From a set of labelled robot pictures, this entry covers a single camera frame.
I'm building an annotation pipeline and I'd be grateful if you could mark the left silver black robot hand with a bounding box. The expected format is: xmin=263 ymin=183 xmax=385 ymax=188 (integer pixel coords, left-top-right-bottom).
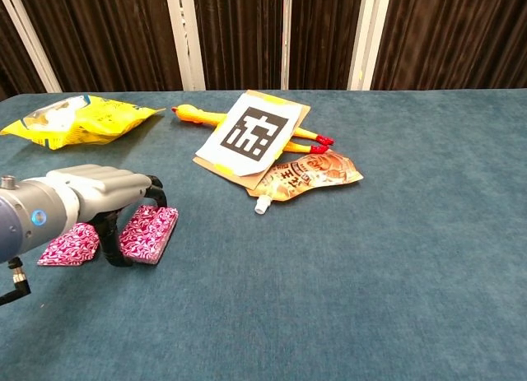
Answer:
xmin=45 ymin=164 xmax=169 ymax=268

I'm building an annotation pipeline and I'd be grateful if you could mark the yellow snack bag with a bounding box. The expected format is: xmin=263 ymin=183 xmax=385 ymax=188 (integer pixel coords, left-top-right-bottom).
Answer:
xmin=0 ymin=95 xmax=166 ymax=151

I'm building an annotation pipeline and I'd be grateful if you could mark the yellow rubber chicken toy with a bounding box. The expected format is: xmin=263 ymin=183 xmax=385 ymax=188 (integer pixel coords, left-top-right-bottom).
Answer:
xmin=171 ymin=104 xmax=335 ymax=155

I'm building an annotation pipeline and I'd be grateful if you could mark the dark brown pleated curtain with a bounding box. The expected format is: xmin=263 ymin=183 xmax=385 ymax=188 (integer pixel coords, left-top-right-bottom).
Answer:
xmin=0 ymin=0 xmax=527 ymax=102

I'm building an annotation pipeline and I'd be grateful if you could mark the cardboard with black-white marker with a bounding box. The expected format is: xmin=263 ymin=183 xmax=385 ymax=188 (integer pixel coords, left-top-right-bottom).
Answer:
xmin=192 ymin=89 xmax=311 ymax=191

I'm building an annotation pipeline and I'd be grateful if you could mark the orange spouted sauce pouch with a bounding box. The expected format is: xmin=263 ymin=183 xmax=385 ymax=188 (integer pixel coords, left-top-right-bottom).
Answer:
xmin=245 ymin=149 xmax=365 ymax=216

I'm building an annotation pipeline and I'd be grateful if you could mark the blue felt table cover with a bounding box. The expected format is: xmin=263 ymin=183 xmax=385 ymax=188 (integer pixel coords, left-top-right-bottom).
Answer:
xmin=0 ymin=88 xmax=527 ymax=381

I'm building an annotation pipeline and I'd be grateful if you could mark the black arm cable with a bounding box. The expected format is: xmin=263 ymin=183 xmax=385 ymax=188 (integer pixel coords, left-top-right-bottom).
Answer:
xmin=0 ymin=256 xmax=32 ymax=307

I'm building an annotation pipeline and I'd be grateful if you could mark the white frame post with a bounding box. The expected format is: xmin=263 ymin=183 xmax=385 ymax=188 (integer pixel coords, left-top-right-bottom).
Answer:
xmin=280 ymin=0 xmax=293 ymax=91
xmin=164 ymin=0 xmax=207 ymax=91
xmin=347 ymin=0 xmax=393 ymax=91
xmin=0 ymin=0 xmax=63 ymax=94

